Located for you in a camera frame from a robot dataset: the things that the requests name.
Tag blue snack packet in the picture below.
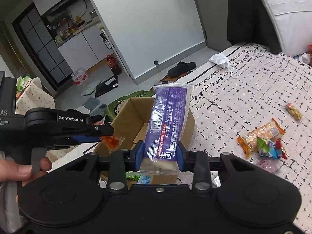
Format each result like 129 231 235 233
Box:
137 175 153 185

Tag green cartoon floor mat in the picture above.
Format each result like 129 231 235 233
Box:
104 90 156 123

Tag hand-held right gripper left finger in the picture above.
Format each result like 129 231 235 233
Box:
65 140 145 192

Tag black slipper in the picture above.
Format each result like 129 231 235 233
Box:
167 62 197 77

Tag white black printed bedspread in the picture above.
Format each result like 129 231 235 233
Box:
161 43 312 234

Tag grey tote bag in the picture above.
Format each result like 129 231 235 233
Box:
257 0 312 58

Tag red snack packet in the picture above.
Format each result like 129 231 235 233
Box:
275 140 287 160

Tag person's left hand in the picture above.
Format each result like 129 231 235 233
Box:
0 156 53 188

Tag small green snack packet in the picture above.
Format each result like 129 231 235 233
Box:
256 136 271 155

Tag orange biscuit packet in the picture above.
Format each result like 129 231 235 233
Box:
237 118 286 158

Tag white kitchen cabinet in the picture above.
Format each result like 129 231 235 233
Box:
57 21 118 70

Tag shrink wrapped water bottles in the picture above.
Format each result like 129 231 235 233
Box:
71 68 89 85

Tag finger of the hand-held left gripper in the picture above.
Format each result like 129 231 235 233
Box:
90 122 115 137
72 135 103 145

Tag orange jelly packet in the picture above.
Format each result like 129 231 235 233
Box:
99 121 125 152

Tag cream dotted cloth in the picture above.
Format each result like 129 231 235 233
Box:
16 77 56 118

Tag large green snack packet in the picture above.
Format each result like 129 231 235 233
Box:
125 171 142 181

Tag black framed glass door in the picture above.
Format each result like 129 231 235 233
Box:
11 2 74 91

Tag brown cardboard box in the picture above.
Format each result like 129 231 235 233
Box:
93 97 195 185

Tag blue grey cloth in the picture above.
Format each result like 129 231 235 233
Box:
83 97 108 114

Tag grey door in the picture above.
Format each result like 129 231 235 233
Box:
190 0 232 52

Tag light grey flat sheet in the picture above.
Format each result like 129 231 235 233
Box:
80 80 102 97

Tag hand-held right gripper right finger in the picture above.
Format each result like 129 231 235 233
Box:
177 141 257 191

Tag red labelled bottle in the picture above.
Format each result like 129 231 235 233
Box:
106 54 123 76

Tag purple snack packet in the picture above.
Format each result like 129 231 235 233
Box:
141 82 194 175

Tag white face mask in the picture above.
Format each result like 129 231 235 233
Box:
209 52 238 79

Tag teal candy packet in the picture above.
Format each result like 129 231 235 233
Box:
268 147 281 159

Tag black jacket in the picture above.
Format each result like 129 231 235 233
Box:
227 0 284 55

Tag pink snack packet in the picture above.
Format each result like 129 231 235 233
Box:
251 157 281 175

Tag black flat bag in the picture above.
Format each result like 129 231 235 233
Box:
95 75 120 98

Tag black spray bottle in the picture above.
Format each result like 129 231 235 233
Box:
100 32 113 51

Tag small red yellow packet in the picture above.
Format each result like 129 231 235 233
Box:
286 102 303 121

